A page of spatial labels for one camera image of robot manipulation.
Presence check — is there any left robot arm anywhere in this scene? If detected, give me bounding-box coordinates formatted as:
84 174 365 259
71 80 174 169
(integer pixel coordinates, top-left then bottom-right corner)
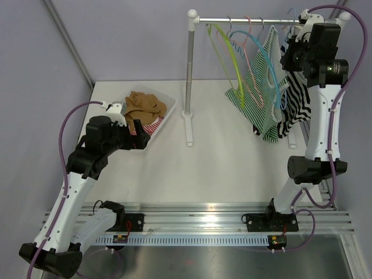
19 116 151 278

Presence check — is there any white plastic basket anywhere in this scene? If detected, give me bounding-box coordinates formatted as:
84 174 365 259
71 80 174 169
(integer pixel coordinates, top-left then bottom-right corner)
123 84 177 144

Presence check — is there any pink hanger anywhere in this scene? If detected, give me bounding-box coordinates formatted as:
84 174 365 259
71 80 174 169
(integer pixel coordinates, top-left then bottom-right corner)
225 16 264 108

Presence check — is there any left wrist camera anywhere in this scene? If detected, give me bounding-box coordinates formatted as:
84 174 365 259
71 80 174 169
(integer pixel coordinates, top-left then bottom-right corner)
101 101 127 127

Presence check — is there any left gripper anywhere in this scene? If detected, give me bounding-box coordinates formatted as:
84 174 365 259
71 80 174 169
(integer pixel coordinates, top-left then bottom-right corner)
103 119 150 156

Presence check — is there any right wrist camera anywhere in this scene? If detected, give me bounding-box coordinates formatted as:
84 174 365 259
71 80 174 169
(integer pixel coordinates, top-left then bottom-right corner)
299 9 325 31

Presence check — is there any black white striped tank top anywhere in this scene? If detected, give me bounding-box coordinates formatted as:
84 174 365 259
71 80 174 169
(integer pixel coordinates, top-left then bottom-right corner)
276 36 312 139

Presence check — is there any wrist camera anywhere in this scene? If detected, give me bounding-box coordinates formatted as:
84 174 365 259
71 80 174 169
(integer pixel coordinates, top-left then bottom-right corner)
299 9 325 31
101 101 127 127

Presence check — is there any green striped tank top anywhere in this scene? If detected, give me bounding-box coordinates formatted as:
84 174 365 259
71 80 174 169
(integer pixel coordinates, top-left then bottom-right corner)
225 26 288 143

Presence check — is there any clothes rack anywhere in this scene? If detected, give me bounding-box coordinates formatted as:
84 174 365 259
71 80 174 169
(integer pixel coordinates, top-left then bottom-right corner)
181 9 352 149

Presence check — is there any green hanger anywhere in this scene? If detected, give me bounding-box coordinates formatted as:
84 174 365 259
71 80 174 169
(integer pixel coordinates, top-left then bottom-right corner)
207 23 245 108

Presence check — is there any brown tank top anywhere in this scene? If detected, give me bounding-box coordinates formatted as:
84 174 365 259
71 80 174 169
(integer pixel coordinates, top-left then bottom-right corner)
124 91 167 133

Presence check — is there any red striped tank top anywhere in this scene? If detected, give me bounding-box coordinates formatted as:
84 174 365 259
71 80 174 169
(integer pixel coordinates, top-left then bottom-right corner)
127 117 163 136

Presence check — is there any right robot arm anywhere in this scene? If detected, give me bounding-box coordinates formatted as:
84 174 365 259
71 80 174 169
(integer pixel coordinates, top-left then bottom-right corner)
263 23 349 230

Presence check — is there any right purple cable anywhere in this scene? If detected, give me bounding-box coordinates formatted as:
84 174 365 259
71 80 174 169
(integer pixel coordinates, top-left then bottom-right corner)
290 6 366 245

